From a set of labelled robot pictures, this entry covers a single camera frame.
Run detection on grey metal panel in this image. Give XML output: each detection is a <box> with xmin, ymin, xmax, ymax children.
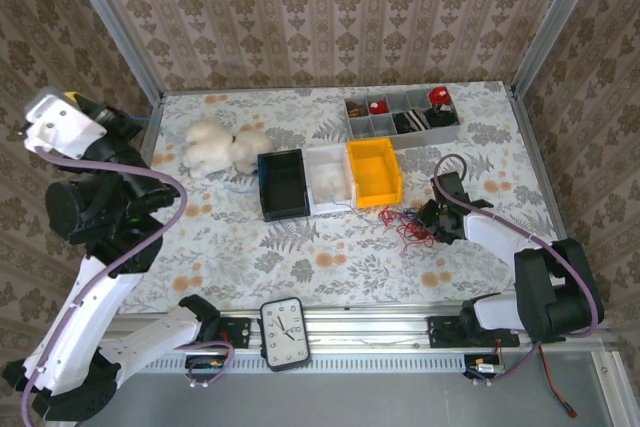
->
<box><xmin>84</xmin><ymin>351</ymin><xmax>626</xmax><ymax>427</ymax></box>

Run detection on white plastic bin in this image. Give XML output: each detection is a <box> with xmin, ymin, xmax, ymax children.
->
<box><xmin>303</xmin><ymin>143</ymin><xmax>359</xmax><ymax>216</ymax></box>

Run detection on aluminium side rail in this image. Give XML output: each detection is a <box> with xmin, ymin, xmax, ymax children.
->
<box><xmin>508</xmin><ymin>86</ymin><xmax>571</xmax><ymax>243</ymax></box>
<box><xmin>139</xmin><ymin>95</ymin><xmax>165</xmax><ymax>161</ymax></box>

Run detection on aluminium frame post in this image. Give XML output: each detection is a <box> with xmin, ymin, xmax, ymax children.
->
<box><xmin>510</xmin><ymin>0</ymin><xmax>609</xmax><ymax>98</ymax></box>
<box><xmin>58</xmin><ymin>0</ymin><xmax>166</xmax><ymax>103</ymax></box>

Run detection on black plastic bin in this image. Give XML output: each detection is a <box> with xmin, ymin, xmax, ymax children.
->
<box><xmin>256</xmin><ymin>148</ymin><xmax>312</xmax><ymax>223</ymax></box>

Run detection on black white analog clock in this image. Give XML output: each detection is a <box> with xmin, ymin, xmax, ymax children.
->
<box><xmin>258</xmin><ymin>296</ymin><xmax>312</xmax><ymax>373</ymax></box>

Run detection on black cloth item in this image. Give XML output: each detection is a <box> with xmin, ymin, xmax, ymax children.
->
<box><xmin>425</xmin><ymin>105</ymin><xmax>459</xmax><ymax>128</ymax></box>

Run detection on floral tablecloth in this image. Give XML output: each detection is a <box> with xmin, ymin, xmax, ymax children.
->
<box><xmin>117</xmin><ymin>80</ymin><xmax>569</xmax><ymax>316</ymax></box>

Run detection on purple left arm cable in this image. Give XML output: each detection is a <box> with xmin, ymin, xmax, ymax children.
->
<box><xmin>19</xmin><ymin>144</ymin><xmax>235</xmax><ymax>427</ymax></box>

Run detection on grey slotted cable duct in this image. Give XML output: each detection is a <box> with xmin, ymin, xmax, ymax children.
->
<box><xmin>119</xmin><ymin>352</ymin><xmax>469</xmax><ymax>374</ymax></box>

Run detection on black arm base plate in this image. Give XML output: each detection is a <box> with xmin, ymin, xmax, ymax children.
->
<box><xmin>218</xmin><ymin>315</ymin><xmax>254</xmax><ymax>349</ymax></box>
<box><xmin>427</xmin><ymin>314</ymin><xmax>521</xmax><ymax>349</ymax></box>

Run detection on aluminium front rail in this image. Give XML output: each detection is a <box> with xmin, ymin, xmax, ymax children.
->
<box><xmin>107</xmin><ymin>304</ymin><xmax>612</xmax><ymax>353</ymax></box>

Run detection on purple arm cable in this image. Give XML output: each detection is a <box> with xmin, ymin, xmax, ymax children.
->
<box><xmin>432</xmin><ymin>153</ymin><xmax>605</xmax><ymax>388</ymax></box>
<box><xmin>19</xmin><ymin>144</ymin><xmax>235</xmax><ymax>427</ymax></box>

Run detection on thin red power wire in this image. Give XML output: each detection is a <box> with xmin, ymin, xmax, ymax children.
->
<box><xmin>538</xmin><ymin>344</ymin><xmax>579</xmax><ymax>418</ymax></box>

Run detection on black white striped cloth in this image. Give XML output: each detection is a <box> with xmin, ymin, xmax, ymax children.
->
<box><xmin>393</xmin><ymin>109</ymin><xmax>431</xmax><ymax>134</ymax></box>

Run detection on thin red cable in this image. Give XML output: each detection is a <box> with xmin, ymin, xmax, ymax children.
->
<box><xmin>377</xmin><ymin>204</ymin><xmax>436</xmax><ymax>251</ymax></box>

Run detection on white plush toy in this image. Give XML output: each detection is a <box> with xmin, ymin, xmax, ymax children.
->
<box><xmin>179</xmin><ymin>118</ymin><xmax>275</xmax><ymax>181</ymax></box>

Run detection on small electronics board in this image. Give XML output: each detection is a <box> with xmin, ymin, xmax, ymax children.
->
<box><xmin>184</xmin><ymin>354</ymin><xmax>226</xmax><ymax>373</ymax></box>
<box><xmin>464</xmin><ymin>354</ymin><xmax>504</xmax><ymax>379</ymax></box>

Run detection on yellow plastic bin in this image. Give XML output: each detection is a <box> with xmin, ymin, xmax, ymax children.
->
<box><xmin>346</xmin><ymin>136</ymin><xmax>405</xmax><ymax>210</ymax></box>

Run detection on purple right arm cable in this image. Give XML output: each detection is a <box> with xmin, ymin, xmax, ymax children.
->
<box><xmin>432</xmin><ymin>153</ymin><xmax>605</xmax><ymax>388</ymax></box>

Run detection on grey compartment organizer tray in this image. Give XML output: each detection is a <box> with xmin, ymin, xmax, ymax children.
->
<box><xmin>343</xmin><ymin>86</ymin><xmax>461</xmax><ymax>151</ymax></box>

